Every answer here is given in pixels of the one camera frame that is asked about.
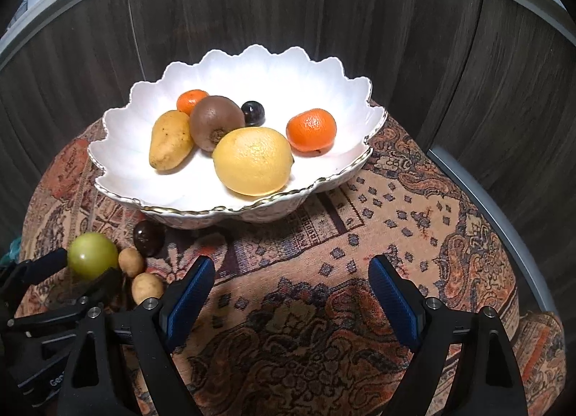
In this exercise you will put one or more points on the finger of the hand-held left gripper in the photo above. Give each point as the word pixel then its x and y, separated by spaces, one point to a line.
pixel 105 288
pixel 45 263

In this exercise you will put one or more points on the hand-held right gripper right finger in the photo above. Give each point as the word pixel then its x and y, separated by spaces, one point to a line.
pixel 391 299

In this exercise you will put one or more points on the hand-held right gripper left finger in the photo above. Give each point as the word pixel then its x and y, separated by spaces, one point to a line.
pixel 193 292

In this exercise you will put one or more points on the green apple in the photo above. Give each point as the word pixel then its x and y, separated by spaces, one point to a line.
pixel 92 255

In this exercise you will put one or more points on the yellow lemon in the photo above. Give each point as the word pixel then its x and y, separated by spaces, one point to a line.
pixel 252 162

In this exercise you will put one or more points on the white scalloped bowl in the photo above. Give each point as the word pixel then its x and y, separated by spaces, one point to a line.
pixel 135 141

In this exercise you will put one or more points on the yellow mango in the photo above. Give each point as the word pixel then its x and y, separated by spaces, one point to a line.
pixel 171 141

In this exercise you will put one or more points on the brown kiwi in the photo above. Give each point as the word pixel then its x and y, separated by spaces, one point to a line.
pixel 216 119

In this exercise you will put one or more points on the orange tangerine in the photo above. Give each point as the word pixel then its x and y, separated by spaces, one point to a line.
pixel 311 130
pixel 191 100

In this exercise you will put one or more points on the dark plum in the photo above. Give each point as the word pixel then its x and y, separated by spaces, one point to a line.
pixel 147 239
pixel 253 112

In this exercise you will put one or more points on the small tan longan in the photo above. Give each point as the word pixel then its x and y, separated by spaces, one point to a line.
pixel 147 288
pixel 130 261

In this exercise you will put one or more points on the blue plastic bag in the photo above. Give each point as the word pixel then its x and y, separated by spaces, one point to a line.
pixel 11 246

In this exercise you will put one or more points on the patterned orange tablecloth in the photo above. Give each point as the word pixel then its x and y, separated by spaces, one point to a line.
pixel 315 272

